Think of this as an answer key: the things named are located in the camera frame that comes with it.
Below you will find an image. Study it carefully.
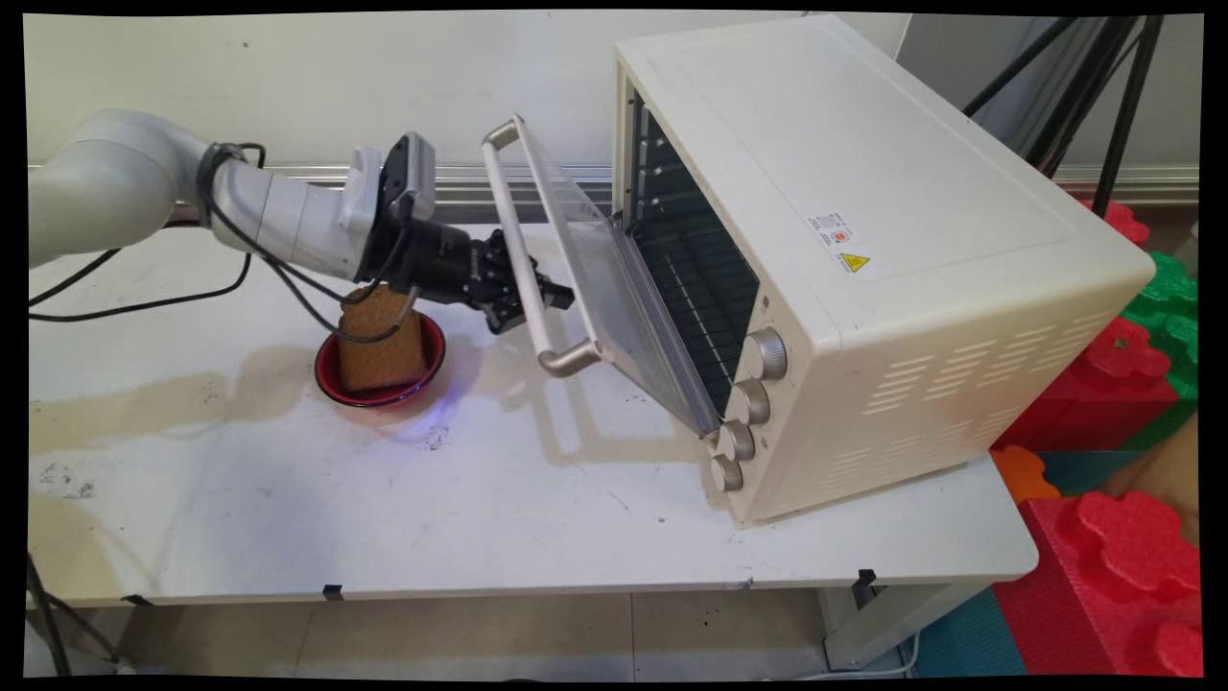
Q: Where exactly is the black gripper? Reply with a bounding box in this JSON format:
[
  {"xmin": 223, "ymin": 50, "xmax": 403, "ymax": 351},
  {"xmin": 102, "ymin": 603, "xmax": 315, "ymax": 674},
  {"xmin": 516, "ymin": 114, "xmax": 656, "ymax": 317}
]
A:
[{"xmin": 364, "ymin": 218, "xmax": 576, "ymax": 336}]

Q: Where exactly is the glass oven door with handle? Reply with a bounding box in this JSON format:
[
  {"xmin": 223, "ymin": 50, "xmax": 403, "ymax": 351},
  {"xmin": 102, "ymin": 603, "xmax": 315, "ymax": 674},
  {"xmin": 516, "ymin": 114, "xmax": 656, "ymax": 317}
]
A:
[{"xmin": 481, "ymin": 114, "xmax": 722, "ymax": 439}]

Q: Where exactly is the red bowl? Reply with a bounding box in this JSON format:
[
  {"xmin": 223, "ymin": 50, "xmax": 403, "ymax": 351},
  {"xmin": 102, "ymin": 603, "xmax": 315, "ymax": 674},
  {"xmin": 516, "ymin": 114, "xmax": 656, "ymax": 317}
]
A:
[{"xmin": 315, "ymin": 311, "xmax": 449, "ymax": 410}]

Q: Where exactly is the brown bread slice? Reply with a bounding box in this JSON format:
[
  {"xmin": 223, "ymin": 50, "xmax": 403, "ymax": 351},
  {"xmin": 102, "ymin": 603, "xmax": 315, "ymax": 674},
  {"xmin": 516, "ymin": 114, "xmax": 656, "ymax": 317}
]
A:
[{"xmin": 335, "ymin": 284, "xmax": 429, "ymax": 393}]

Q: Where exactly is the metal oven rack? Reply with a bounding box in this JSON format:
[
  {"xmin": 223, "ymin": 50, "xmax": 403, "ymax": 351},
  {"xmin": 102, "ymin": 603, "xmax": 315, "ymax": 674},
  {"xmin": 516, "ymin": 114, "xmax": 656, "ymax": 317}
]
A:
[{"xmin": 631, "ymin": 213, "xmax": 762, "ymax": 416}]

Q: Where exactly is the white and yellow warning sticker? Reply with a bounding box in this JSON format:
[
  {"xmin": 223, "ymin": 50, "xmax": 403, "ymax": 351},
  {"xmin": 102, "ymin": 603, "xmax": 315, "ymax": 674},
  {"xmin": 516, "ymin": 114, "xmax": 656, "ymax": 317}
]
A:
[{"xmin": 808, "ymin": 212, "xmax": 873, "ymax": 277}]

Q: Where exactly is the cream toaster oven body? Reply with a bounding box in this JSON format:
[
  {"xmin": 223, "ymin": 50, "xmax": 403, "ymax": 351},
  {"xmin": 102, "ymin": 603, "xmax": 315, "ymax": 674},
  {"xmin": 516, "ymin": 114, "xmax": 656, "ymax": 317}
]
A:
[{"xmin": 611, "ymin": 14, "xmax": 1158, "ymax": 530}]

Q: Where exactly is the white table leg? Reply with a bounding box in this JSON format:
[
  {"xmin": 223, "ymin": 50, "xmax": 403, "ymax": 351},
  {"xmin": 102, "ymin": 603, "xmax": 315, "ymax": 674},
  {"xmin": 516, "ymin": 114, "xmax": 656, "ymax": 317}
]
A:
[{"xmin": 818, "ymin": 576, "xmax": 991, "ymax": 672}]

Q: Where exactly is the orange foam piece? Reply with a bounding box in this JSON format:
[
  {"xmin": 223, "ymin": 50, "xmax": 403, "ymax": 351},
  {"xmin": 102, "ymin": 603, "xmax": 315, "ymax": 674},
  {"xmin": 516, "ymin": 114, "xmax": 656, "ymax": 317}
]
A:
[{"xmin": 989, "ymin": 445, "xmax": 1062, "ymax": 506}]

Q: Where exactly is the teal foam mat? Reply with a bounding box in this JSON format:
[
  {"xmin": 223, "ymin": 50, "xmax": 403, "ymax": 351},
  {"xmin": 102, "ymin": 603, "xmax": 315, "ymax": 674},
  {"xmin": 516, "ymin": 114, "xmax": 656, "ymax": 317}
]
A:
[{"xmin": 909, "ymin": 588, "xmax": 1028, "ymax": 679}]

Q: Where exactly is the teal foam piece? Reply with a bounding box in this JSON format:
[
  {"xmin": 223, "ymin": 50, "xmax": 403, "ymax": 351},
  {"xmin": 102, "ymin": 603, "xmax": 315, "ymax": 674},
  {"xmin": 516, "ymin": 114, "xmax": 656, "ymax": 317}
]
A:
[{"xmin": 1034, "ymin": 449, "xmax": 1145, "ymax": 497}]

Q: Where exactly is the small red foam piece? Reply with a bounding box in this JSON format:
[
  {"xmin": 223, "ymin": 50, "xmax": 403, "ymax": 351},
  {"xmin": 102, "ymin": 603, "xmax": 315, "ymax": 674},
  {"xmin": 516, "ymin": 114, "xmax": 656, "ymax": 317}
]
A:
[{"xmin": 1078, "ymin": 198, "xmax": 1151, "ymax": 250}]

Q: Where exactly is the black tripod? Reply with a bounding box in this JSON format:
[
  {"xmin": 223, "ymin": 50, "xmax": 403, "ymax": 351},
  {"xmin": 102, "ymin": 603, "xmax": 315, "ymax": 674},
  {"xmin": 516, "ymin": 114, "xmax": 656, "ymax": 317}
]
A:
[{"xmin": 963, "ymin": 14, "xmax": 1168, "ymax": 221}]

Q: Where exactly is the green foam block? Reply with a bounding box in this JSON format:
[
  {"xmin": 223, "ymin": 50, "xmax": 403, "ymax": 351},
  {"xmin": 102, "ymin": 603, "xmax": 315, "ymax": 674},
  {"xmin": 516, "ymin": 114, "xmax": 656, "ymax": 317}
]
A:
[{"xmin": 1120, "ymin": 250, "xmax": 1200, "ymax": 401}]

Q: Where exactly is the large red foam block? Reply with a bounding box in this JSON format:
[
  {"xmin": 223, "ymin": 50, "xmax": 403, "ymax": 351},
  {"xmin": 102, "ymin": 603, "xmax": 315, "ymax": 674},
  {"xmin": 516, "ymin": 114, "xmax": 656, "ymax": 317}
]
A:
[{"xmin": 992, "ymin": 490, "xmax": 1203, "ymax": 679}]

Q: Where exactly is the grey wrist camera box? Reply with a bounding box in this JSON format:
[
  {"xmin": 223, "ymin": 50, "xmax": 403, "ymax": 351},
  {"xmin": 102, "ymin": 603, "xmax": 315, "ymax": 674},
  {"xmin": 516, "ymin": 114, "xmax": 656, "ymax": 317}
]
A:
[{"xmin": 380, "ymin": 132, "xmax": 438, "ymax": 224}]

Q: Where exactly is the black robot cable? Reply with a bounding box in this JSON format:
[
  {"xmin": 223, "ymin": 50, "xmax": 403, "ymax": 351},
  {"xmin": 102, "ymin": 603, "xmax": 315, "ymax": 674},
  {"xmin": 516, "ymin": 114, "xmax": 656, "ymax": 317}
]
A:
[
  {"xmin": 251, "ymin": 223, "xmax": 425, "ymax": 346},
  {"xmin": 29, "ymin": 142, "xmax": 270, "ymax": 323}
]

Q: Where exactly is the white floor cable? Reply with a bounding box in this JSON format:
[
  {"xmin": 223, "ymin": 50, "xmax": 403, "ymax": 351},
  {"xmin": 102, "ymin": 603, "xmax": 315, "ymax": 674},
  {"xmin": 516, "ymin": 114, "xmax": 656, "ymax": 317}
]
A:
[{"xmin": 767, "ymin": 629, "xmax": 924, "ymax": 681}]

